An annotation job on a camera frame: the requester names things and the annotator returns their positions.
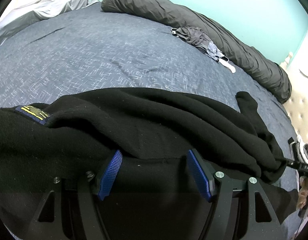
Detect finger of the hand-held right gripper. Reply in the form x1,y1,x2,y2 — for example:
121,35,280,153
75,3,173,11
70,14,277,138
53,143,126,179
281,156,300,170

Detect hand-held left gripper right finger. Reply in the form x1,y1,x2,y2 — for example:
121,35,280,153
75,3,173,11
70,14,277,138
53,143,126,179
187,149,281,240

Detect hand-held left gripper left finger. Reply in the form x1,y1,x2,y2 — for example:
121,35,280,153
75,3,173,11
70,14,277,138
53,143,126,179
27,149,123,240

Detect black fleece pants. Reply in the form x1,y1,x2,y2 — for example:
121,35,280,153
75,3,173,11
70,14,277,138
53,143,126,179
0,87,298,240

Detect stack of folded clothes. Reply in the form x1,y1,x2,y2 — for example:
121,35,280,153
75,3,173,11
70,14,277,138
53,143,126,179
289,135,308,164

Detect person's right hand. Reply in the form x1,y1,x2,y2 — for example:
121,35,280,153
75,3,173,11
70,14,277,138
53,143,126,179
296,178,308,210

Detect cream tufted headboard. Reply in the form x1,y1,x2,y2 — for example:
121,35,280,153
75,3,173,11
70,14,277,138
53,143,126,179
279,52,308,143

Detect white small garment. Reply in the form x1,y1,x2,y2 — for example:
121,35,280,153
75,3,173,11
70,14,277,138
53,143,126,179
218,56,237,73

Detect blue patterned bed sheet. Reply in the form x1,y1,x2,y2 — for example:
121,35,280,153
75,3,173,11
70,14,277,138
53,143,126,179
0,1,304,240

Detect blue-grey crumpled garment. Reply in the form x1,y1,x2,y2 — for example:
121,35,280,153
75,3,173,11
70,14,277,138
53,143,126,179
206,42,224,62

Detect dark grey crumpled garment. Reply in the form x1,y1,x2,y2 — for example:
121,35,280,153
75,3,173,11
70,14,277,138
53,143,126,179
171,27,212,48

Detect dark grey rolled duvet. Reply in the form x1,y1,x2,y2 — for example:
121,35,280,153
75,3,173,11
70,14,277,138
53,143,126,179
101,0,292,105

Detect light grey pillow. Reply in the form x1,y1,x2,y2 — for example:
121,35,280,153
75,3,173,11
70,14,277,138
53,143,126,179
0,0,99,50

